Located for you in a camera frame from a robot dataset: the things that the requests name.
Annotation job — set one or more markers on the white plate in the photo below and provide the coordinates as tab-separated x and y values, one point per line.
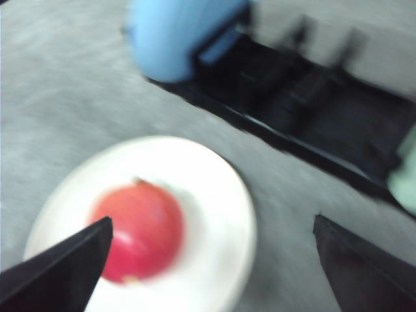
219	242

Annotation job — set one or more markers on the black plastic dish rack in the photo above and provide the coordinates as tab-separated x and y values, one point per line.
328	110

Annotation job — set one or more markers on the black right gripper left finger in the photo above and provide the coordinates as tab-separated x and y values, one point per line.
59	277

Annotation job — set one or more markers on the blue plate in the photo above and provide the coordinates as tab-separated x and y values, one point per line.
166	34

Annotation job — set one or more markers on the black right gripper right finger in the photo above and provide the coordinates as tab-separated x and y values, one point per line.
364	276

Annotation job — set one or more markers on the light green plate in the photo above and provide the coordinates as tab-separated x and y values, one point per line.
402	181

